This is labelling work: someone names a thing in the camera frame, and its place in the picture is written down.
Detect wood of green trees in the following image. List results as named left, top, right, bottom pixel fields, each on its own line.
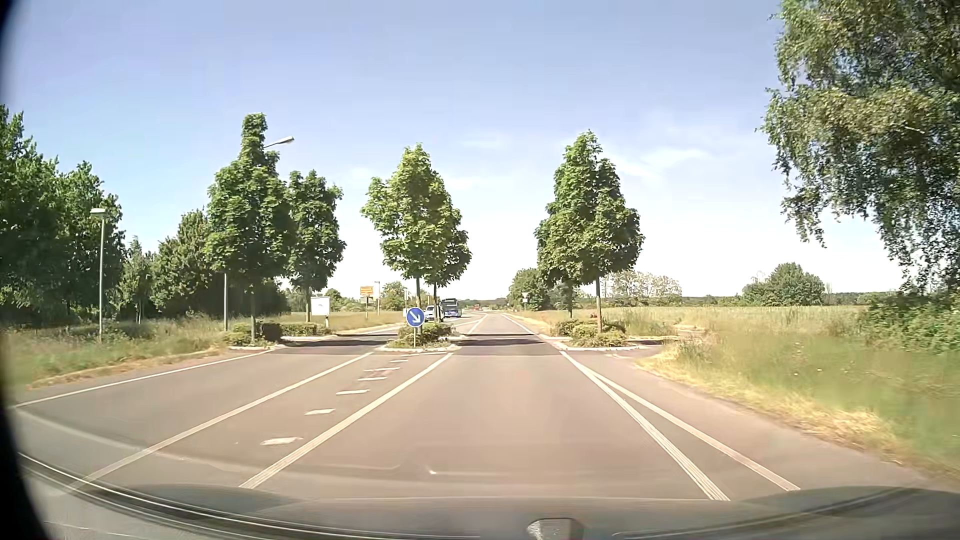
left=0, top=105, right=290, bottom=328

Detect grey asphalt road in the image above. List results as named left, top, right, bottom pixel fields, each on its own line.
left=10, top=312, right=948, bottom=502

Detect road markings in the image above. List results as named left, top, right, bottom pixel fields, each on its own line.
left=13, top=315, right=802, bottom=502

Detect grey lamp post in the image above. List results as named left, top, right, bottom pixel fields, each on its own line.
left=89, top=207, right=109, bottom=343

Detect large birch tree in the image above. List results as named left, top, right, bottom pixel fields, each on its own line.
left=761, top=0, right=960, bottom=295

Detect grass field with dry verge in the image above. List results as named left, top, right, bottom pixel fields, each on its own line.
left=517, top=304, right=960, bottom=481

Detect tall slim green tree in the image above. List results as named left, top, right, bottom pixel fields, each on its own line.
left=360, top=144, right=474, bottom=325
left=534, top=129, right=645, bottom=334
left=204, top=113, right=295, bottom=343
left=285, top=169, right=348, bottom=324

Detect car's own bonnet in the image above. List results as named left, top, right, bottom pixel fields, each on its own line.
left=16, top=452, right=960, bottom=540

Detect round green tree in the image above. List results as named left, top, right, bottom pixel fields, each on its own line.
left=739, top=261, right=828, bottom=308

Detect dry grass verge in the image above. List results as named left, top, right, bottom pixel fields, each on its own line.
left=3, top=312, right=406, bottom=391

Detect distant group of trees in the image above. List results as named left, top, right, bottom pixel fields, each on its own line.
left=507, top=267, right=684, bottom=312

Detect green bushes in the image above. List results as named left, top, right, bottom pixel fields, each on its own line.
left=855, top=288, right=960, bottom=355

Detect kerbed traffic island with bushes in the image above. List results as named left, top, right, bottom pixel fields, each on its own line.
left=550, top=318, right=640, bottom=351
left=375, top=321, right=460, bottom=354
left=223, top=321, right=331, bottom=351

